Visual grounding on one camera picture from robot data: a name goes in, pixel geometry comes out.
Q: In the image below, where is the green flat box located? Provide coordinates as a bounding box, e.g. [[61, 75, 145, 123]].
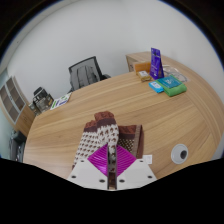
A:
[[155, 75, 188, 98]]

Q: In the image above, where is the low wooden side cabinet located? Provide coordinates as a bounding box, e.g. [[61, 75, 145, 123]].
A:
[[125, 51, 161, 73]]

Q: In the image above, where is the grey round cable grommet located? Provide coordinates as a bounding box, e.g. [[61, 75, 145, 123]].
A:
[[170, 143, 190, 165]]

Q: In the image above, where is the black leather sofa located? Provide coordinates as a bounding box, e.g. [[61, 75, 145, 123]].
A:
[[9, 130, 28, 163]]

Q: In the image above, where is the black mesh office chair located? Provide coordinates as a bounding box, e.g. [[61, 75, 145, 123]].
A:
[[68, 55, 112, 94]]

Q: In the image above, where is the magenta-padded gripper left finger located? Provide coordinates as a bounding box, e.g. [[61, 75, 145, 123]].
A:
[[66, 143, 110, 190]]

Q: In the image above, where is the purple standing sign card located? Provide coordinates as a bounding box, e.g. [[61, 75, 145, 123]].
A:
[[149, 47, 165, 80]]

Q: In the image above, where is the white green printed leaflet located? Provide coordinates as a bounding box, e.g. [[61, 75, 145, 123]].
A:
[[49, 92, 73, 111]]

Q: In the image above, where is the orange box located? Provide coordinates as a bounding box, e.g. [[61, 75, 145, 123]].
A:
[[133, 61, 152, 74]]

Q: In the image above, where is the small white sticker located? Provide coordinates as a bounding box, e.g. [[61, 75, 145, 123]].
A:
[[142, 154, 153, 165]]

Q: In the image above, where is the clear plastic bag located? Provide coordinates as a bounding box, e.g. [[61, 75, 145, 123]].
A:
[[162, 65, 188, 83]]

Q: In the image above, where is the small blue pack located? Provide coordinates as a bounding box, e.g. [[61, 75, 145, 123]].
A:
[[148, 80, 165, 94]]

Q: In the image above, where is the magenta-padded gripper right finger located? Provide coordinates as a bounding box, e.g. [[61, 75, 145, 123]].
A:
[[114, 144, 158, 191]]

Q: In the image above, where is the brown white patterned towel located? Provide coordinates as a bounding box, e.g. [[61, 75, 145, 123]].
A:
[[72, 110, 145, 190]]

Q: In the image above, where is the small tan box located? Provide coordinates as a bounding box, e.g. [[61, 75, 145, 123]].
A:
[[138, 70, 152, 83]]

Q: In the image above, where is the wooden glass-door shelf cabinet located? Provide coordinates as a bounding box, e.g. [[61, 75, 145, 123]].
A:
[[0, 75, 36, 137]]

